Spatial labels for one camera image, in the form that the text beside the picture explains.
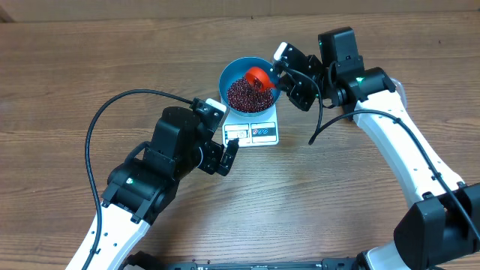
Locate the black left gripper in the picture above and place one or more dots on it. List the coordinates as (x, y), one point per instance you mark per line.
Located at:
(212, 164)

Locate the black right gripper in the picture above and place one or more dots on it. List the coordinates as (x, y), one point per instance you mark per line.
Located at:
(297, 80)

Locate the orange measuring scoop blue handle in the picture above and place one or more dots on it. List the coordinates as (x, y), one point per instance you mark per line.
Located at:
(259, 79)

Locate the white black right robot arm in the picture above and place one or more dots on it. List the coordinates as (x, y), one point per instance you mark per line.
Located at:
(442, 222)

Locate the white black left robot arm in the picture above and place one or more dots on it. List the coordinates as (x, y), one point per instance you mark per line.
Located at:
(140, 188)

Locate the white digital kitchen scale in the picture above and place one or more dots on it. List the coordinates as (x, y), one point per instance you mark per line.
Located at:
(251, 129)

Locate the red adzuki beans in bowl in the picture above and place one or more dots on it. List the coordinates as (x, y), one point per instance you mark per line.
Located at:
(243, 97)

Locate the teal blue bowl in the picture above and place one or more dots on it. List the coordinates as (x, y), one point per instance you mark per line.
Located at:
(237, 69)

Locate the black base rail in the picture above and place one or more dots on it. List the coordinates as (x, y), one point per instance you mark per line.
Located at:
(145, 261)

